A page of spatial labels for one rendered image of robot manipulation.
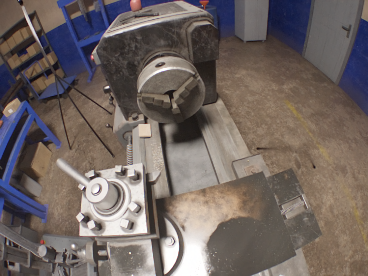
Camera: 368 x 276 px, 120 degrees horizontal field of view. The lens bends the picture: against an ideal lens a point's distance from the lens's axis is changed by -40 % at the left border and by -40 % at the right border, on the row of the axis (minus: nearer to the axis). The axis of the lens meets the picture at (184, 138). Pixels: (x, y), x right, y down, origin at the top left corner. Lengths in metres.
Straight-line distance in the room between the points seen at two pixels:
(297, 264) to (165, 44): 0.95
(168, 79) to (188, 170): 0.46
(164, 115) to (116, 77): 0.29
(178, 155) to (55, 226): 1.68
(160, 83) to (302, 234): 0.71
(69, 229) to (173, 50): 1.84
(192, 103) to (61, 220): 1.85
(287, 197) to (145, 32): 0.82
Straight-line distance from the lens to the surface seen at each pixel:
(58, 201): 2.24
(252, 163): 0.71
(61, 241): 1.71
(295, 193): 0.71
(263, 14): 4.29
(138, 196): 0.39
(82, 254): 0.73
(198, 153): 0.89
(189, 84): 0.59
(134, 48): 0.75
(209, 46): 0.74
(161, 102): 0.60
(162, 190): 0.71
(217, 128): 0.85
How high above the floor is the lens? 1.47
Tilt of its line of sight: 51 degrees down
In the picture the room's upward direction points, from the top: 12 degrees counter-clockwise
